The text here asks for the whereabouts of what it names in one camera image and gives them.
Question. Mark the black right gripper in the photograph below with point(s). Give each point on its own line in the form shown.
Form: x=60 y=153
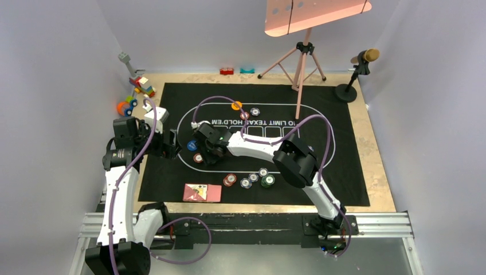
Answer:
x=208 y=158

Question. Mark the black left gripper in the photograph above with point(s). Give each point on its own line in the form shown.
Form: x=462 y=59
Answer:
x=167 y=150

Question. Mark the blue small blind button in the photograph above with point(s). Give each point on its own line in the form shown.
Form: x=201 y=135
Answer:
x=192 y=145

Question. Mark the red poker chip stack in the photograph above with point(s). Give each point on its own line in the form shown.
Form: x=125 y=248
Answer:
x=229 y=180

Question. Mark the orange big blind button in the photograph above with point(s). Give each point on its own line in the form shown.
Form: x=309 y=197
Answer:
x=236 y=105

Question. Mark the blue poker chip stack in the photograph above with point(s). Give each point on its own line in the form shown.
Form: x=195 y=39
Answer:
x=246 y=183

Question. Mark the red playing card box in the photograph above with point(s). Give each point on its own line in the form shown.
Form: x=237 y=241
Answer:
x=204 y=193

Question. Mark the green poker chip stack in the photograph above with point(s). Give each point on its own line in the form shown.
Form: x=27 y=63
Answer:
x=267 y=181

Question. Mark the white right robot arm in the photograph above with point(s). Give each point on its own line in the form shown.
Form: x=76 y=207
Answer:
x=294 y=160

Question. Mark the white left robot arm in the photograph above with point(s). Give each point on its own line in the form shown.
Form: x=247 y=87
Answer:
x=123 y=244

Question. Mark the orange toy wheel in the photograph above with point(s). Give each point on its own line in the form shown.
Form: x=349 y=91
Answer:
x=125 y=108

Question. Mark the colourful toy block train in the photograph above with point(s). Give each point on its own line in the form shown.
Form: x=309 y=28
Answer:
x=140 y=83

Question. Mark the red toy block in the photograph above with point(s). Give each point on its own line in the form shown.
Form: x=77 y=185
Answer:
x=227 y=71

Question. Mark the teal toy block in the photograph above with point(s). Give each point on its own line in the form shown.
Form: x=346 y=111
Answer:
x=247 y=70

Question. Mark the black poker felt mat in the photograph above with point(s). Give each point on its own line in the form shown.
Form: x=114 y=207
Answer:
x=324 y=126

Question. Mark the gold microphone on stand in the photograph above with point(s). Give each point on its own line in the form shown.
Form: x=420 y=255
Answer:
x=346 y=92

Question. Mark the pink music stand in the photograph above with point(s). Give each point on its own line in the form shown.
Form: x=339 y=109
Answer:
x=287 y=17

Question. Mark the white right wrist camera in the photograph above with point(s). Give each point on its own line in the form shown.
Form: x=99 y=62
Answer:
x=195 y=125

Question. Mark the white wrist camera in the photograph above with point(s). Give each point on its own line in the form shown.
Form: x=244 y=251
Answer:
x=195 y=125
x=155 y=118

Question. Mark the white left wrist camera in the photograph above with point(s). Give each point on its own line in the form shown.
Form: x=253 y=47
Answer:
x=155 y=118

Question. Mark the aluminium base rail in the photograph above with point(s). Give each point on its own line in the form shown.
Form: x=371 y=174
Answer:
x=276 y=239

